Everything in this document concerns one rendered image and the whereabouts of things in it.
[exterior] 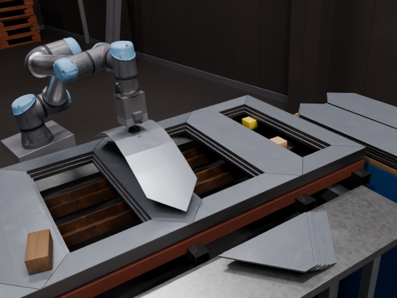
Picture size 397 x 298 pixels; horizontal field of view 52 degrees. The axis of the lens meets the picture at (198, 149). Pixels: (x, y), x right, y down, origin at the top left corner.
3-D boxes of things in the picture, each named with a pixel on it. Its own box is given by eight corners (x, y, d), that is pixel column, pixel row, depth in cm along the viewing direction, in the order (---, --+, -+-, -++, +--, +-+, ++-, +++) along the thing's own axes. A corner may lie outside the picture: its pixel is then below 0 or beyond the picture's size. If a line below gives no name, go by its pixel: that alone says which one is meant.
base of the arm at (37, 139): (19, 142, 207) (12, 125, 202) (48, 131, 214) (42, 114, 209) (26, 152, 196) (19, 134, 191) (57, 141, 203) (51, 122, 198)
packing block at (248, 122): (257, 127, 199) (257, 119, 197) (249, 130, 196) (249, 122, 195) (250, 123, 203) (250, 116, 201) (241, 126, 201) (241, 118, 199)
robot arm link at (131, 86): (142, 76, 134) (120, 83, 130) (144, 89, 136) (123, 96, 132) (130, 71, 139) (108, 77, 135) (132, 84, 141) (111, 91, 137)
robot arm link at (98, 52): (77, 48, 137) (94, 53, 129) (106, 38, 143) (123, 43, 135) (84, 70, 141) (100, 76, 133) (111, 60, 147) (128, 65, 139)
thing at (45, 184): (253, 125, 230) (253, 120, 229) (9, 207, 174) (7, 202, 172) (232, 114, 246) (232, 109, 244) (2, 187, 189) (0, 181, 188)
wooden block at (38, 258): (52, 269, 110) (48, 255, 107) (29, 275, 108) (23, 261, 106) (53, 241, 120) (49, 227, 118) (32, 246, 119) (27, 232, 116)
